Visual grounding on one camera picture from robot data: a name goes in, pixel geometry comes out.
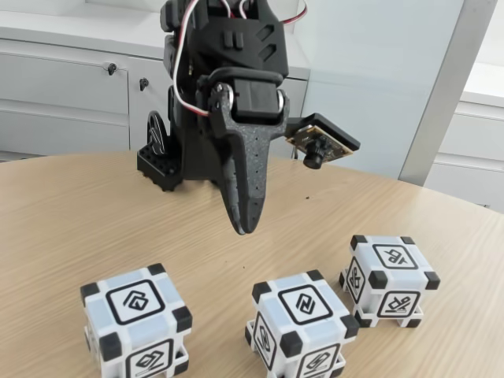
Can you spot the camera board on black mount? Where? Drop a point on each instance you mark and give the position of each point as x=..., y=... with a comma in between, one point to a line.
x=315, y=136

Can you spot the white cube with lightning symbol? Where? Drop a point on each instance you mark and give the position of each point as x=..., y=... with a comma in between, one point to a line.
x=303, y=305

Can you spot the white drawer cabinet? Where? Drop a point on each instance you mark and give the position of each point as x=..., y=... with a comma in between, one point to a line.
x=472, y=134

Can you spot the black table clamp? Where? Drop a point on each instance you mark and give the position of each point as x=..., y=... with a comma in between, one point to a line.
x=157, y=165

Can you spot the white cube with house symbol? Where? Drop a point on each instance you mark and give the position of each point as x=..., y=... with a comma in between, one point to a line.
x=134, y=303

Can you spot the grey metal post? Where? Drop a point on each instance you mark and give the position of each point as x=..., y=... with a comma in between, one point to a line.
x=441, y=98

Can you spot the black cabinet key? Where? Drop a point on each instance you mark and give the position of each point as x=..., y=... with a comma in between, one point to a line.
x=143, y=84
x=111, y=69

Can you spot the white cube with crossed symbol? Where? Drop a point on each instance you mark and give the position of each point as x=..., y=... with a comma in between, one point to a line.
x=391, y=256

